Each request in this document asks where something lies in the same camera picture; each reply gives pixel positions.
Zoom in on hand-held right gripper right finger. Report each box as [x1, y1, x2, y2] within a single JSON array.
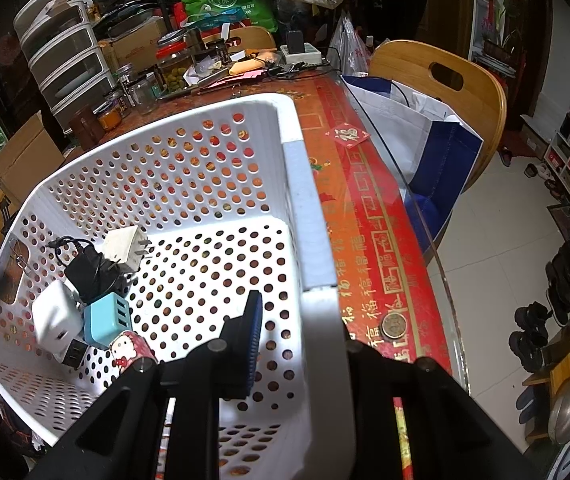
[[345, 341, 532, 480]]

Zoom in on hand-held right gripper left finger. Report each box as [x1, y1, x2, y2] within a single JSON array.
[[30, 290, 264, 480]]

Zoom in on large white charger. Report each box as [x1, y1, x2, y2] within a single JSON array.
[[31, 280, 83, 353]]

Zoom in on black charger with cable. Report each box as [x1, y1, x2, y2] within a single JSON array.
[[50, 237, 130, 306]]

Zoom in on red cartoon print charger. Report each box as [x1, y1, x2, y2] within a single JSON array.
[[109, 331, 158, 376]]

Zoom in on black dual-port charger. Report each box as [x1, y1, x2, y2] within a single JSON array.
[[60, 338, 88, 371]]

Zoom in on teal multi-port charger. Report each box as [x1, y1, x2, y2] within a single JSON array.
[[83, 292, 133, 350]]

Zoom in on small white pronged charger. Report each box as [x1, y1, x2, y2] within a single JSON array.
[[102, 225, 153, 273]]

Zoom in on white perforated plastic basket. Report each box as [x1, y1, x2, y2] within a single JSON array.
[[0, 92, 358, 480]]

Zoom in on coin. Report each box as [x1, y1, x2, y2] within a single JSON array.
[[381, 312, 408, 340]]

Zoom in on brown cardboard box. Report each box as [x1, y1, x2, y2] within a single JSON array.
[[0, 110, 66, 206]]

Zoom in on black sandals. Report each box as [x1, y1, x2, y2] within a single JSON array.
[[507, 301, 558, 373], [545, 240, 570, 328]]

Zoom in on brown jar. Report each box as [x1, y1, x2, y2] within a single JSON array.
[[69, 106, 106, 148]]

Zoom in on orange jar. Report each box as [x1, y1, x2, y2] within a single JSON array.
[[96, 102, 124, 131]]

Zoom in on plastic drawer cabinet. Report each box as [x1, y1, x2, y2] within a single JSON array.
[[12, 0, 116, 116]]

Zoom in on clear glass jar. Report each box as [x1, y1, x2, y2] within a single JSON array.
[[129, 77, 158, 115]]

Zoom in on white and blue bag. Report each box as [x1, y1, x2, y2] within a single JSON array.
[[341, 75, 483, 253]]

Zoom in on small cardboard box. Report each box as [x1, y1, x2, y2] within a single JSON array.
[[100, 17, 170, 73]]

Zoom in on pickle jar with red lid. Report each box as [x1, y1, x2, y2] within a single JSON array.
[[156, 42, 196, 95]]

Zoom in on white power strip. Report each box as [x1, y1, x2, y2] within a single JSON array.
[[279, 42, 323, 65]]

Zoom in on clear plastic bag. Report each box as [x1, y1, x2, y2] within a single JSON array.
[[330, 12, 378, 78]]

